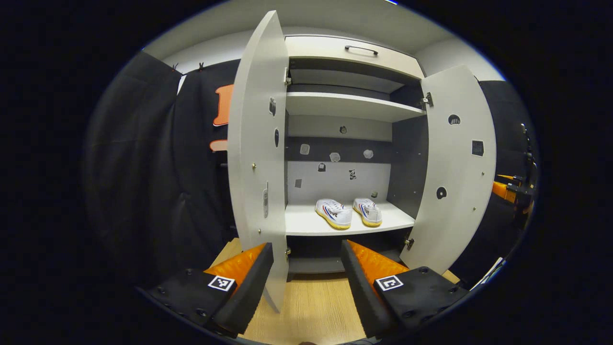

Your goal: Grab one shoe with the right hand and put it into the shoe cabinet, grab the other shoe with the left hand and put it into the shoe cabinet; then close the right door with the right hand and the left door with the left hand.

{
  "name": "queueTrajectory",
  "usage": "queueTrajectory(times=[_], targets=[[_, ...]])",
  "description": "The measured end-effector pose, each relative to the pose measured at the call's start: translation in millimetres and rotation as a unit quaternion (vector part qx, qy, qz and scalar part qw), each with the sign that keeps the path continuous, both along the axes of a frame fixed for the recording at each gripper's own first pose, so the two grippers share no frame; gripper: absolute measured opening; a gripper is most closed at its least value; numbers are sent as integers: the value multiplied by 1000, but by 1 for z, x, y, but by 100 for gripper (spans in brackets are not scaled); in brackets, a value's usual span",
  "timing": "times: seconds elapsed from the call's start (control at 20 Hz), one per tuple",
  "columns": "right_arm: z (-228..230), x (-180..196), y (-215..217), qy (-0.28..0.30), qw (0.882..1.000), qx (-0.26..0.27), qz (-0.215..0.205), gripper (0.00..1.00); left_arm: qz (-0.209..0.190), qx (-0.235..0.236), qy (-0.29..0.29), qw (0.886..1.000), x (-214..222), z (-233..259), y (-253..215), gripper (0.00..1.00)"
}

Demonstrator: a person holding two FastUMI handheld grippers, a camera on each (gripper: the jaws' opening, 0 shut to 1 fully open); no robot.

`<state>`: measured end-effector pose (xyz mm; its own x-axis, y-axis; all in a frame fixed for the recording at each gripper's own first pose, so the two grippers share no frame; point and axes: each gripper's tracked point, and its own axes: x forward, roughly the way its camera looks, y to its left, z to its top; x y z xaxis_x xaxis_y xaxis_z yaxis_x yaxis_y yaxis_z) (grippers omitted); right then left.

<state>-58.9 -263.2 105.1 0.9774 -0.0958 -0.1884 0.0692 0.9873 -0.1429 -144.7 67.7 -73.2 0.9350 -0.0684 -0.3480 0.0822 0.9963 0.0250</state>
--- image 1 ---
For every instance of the white shoe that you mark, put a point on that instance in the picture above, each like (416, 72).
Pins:
(334, 214)
(368, 212)

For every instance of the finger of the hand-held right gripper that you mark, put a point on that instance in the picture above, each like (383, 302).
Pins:
(505, 178)
(504, 192)

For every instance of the cabinet door with headphones sticker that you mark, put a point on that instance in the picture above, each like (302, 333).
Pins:
(459, 215)

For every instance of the black backdrop cloth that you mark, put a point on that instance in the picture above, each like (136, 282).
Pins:
(143, 191)

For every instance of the grey shoe cabinet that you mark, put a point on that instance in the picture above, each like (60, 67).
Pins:
(335, 184)

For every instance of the white cabinet shelf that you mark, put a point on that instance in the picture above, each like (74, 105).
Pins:
(349, 105)
(301, 223)

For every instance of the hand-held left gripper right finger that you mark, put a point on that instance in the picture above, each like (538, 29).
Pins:
(361, 290)

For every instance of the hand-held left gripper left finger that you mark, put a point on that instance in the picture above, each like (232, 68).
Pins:
(254, 290)

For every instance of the cabinet door with camera sticker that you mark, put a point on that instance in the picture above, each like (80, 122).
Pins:
(254, 120)

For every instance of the white box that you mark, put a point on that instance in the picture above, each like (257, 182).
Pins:
(488, 274)

